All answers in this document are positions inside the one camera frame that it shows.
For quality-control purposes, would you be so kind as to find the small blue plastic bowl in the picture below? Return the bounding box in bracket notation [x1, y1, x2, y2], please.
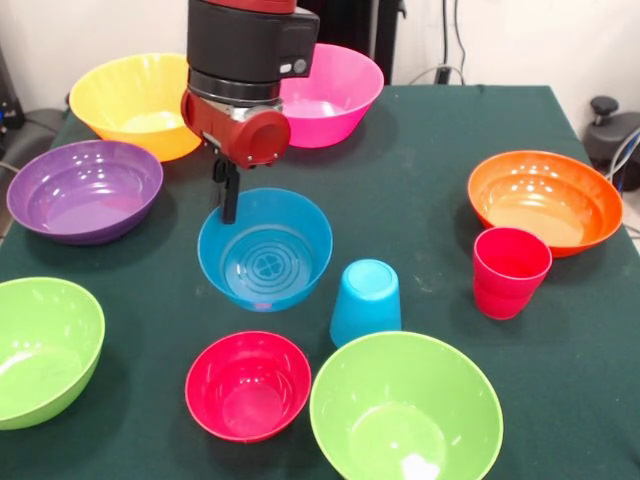
[197, 187, 334, 313]

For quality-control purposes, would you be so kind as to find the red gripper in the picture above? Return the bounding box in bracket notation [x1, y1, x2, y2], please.
[180, 89, 292, 225]

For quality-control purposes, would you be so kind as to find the shallow purple plastic bowl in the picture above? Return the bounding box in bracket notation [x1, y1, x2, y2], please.
[5, 139, 165, 246]

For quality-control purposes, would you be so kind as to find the black equipment box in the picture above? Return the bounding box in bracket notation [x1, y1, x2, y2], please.
[0, 47, 25, 131]

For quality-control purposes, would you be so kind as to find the light green plastic bowl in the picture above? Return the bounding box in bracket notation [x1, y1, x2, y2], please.
[0, 277, 106, 431]
[309, 330, 505, 480]

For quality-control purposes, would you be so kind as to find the blue cable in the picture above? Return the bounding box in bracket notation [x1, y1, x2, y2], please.
[615, 134, 640, 211]

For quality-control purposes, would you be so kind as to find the black wall cable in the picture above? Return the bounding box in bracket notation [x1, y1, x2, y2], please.
[441, 0, 450, 69]
[452, 0, 467, 84]

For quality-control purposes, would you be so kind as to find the small red plastic bowl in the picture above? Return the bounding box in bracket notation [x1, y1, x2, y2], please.
[184, 330, 312, 444]

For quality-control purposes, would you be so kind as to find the large yellow-orange plastic bowl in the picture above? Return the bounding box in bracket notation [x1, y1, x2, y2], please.
[68, 52, 203, 163]

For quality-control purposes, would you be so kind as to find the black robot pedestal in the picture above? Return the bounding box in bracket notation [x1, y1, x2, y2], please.
[299, 0, 401, 84]

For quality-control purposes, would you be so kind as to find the white cable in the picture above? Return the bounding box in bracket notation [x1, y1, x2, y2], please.
[602, 127, 640, 181]

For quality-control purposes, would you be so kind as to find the shallow orange plastic bowl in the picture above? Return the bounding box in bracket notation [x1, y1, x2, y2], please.
[467, 150, 625, 259]

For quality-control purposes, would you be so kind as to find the large pink plastic bowl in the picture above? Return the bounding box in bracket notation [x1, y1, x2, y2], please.
[277, 42, 385, 149]

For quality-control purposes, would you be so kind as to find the black floor stand base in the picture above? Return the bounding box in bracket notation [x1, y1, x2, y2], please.
[583, 96, 640, 174]

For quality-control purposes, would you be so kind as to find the dark green table cloth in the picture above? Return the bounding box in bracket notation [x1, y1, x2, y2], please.
[0, 83, 640, 480]

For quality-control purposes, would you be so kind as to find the blue plastic cup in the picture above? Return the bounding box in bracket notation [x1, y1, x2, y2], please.
[329, 258, 402, 349]

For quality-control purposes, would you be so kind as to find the red plastic cup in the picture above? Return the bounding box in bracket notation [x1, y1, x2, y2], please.
[472, 225, 554, 321]

